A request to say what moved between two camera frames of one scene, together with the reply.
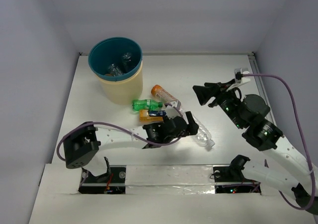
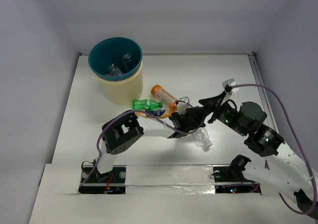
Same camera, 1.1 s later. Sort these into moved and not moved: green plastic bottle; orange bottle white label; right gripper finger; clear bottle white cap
Moved: right gripper finger
Not moved: green plastic bottle; clear bottle white cap; orange bottle white label
